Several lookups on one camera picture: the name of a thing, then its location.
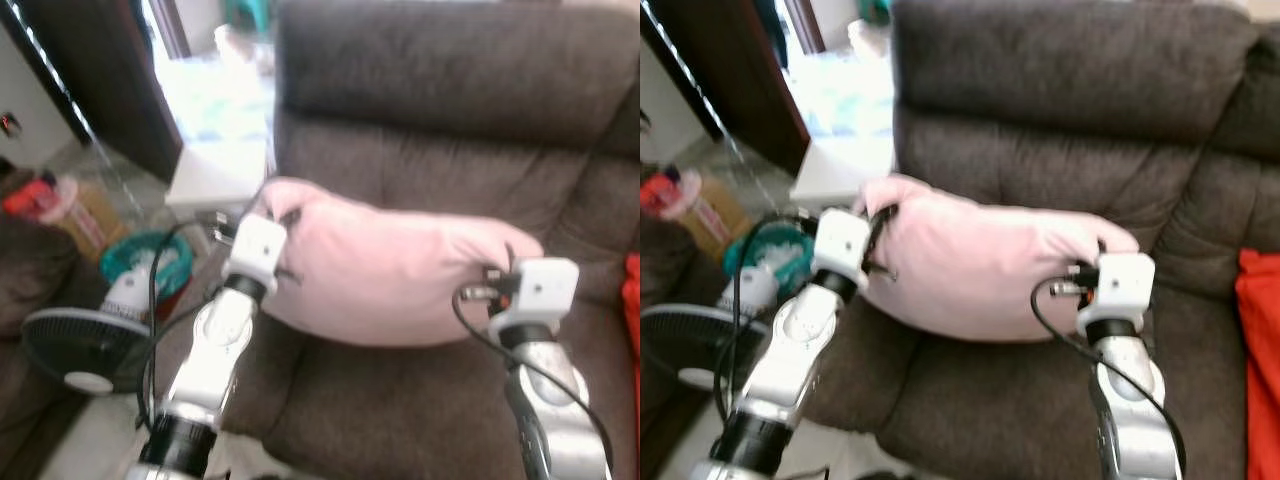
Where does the pink pillow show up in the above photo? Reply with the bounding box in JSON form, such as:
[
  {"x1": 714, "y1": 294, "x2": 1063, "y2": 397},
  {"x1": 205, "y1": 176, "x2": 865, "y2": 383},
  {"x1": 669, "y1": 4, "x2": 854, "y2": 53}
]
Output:
[
  {"x1": 245, "y1": 177, "x2": 546, "y2": 349},
  {"x1": 852, "y1": 174, "x2": 1141, "y2": 344}
]

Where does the red pillow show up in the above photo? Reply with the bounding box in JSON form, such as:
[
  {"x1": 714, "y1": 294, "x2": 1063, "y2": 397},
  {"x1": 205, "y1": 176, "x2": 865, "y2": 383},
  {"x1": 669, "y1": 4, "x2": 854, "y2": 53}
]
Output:
[
  {"x1": 622, "y1": 252, "x2": 641, "y2": 480},
  {"x1": 1235, "y1": 248, "x2": 1280, "y2": 480}
]

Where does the dark brown fabric sofa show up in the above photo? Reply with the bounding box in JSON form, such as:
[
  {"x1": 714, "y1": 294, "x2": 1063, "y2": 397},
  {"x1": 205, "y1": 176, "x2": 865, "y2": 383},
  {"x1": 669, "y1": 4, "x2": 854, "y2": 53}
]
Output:
[
  {"x1": 800, "y1": 0, "x2": 1280, "y2": 480},
  {"x1": 150, "y1": 0, "x2": 641, "y2": 480}
]

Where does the white side table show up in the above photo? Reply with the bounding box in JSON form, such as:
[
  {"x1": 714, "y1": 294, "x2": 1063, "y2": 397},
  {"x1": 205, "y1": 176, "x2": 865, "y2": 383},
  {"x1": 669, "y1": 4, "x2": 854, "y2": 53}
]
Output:
[
  {"x1": 790, "y1": 135, "x2": 896, "y2": 211},
  {"x1": 165, "y1": 140, "x2": 276, "y2": 219}
]

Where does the teal plastic bucket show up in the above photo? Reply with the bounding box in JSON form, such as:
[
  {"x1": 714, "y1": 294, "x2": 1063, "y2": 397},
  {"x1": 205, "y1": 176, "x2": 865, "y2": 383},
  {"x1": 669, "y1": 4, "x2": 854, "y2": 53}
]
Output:
[
  {"x1": 722, "y1": 222, "x2": 816, "y2": 291},
  {"x1": 98, "y1": 230, "x2": 196, "y2": 321}
]

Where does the yellow and red bag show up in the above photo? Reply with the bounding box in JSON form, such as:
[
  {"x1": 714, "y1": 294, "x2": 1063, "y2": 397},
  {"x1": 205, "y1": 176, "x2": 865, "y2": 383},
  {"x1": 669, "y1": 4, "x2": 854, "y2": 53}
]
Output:
[
  {"x1": 3, "y1": 175, "x2": 131, "y2": 263},
  {"x1": 640, "y1": 168, "x2": 753, "y2": 263}
]

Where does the white fan with black grille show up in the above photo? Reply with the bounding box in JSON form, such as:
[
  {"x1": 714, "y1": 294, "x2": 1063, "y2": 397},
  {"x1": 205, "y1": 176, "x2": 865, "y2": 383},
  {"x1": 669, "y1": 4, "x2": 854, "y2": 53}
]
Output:
[
  {"x1": 640, "y1": 262, "x2": 791, "y2": 393},
  {"x1": 20, "y1": 265, "x2": 176, "y2": 396}
]

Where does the dark brown wooden door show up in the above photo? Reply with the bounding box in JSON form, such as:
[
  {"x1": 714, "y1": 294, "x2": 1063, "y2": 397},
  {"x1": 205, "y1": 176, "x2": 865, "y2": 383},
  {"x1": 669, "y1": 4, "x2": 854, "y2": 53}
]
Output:
[
  {"x1": 640, "y1": 0, "x2": 813, "y2": 176},
  {"x1": 20, "y1": 0, "x2": 186, "y2": 183}
]

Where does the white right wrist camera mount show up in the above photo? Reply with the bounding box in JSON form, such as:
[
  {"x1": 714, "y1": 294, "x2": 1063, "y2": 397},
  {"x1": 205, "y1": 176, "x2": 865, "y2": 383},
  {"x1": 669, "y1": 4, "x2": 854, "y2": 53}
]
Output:
[
  {"x1": 1077, "y1": 252, "x2": 1157, "y2": 329},
  {"x1": 490, "y1": 257, "x2": 581, "y2": 331}
]

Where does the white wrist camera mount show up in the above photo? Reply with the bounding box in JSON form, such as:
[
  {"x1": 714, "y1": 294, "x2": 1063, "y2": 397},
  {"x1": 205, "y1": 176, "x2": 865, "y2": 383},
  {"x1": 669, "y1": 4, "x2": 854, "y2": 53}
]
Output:
[
  {"x1": 490, "y1": 257, "x2": 581, "y2": 331},
  {"x1": 1077, "y1": 252, "x2": 1157, "y2": 329},
  {"x1": 812, "y1": 208, "x2": 871, "y2": 289},
  {"x1": 225, "y1": 215, "x2": 289, "y2": 293}
]

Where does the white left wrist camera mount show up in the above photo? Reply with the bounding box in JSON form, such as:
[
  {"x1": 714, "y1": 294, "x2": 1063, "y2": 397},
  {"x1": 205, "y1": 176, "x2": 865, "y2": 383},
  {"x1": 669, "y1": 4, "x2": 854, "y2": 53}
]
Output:
[
  {"x1": 225, "y1": 215, "x2": 289, "y2": 293},
  {"x1": 812, "y1": 208, "x2": 871, "y2": 289}
]

